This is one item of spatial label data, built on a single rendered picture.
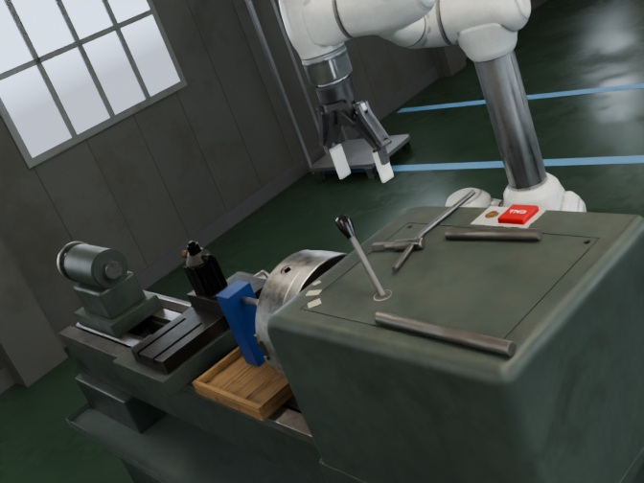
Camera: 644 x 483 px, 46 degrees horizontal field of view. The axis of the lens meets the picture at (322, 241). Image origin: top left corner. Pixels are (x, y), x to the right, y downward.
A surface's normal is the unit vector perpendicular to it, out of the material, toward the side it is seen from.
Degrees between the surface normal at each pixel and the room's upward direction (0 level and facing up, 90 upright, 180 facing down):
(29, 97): 90
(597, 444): 90
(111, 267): 90
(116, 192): 90
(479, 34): 100
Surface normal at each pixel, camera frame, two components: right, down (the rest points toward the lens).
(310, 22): -0.31, 0.47
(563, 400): 0.66, 0.08
